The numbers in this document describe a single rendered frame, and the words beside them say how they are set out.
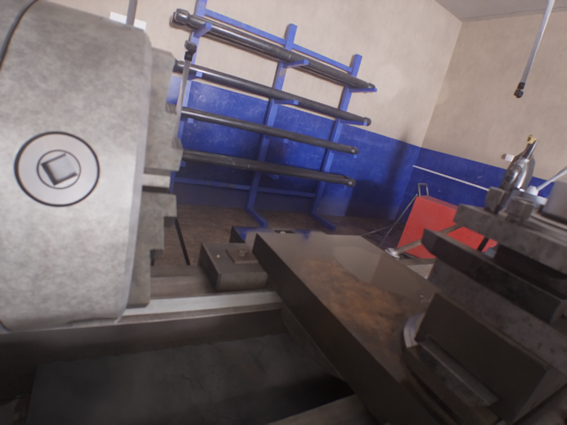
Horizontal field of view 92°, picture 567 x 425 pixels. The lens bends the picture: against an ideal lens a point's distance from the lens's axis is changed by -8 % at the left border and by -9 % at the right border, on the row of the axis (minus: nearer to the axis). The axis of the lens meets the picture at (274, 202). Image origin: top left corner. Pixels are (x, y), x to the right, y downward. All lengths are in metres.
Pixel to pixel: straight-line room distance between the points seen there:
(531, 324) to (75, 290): 0.37
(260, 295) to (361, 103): 4.03
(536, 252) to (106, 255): 0.35
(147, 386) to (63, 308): 0.38
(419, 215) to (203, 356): 3.08
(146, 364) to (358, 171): 4.34
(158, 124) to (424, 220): 3.31
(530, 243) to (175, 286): 0.53
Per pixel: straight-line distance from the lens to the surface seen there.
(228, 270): 0.60
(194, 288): 0.60
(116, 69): 0.20
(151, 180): 0.32
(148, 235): 0.26
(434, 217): 3.45
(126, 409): 0.56
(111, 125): 0.18
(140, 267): 0.25
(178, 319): 0.53
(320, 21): 4.04
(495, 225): 0.37
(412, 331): 0.47
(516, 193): 1.18
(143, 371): 0.59
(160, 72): 0.25
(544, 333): 0.36
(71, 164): 0.19
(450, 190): 5.23
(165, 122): 0.26
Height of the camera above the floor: 1.17
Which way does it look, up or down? 15 degrees down
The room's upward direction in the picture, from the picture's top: 15 degrees clockwise
